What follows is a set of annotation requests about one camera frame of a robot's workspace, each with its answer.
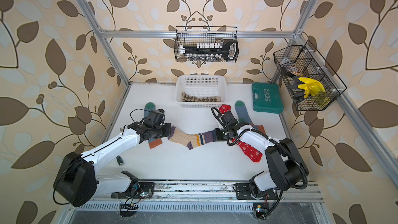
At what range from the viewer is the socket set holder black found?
2.70 ft

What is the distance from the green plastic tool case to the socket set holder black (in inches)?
13.8

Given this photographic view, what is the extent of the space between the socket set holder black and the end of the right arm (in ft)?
1.14

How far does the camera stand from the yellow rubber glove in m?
0.67

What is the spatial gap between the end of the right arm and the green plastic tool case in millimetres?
379

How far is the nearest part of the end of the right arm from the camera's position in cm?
65
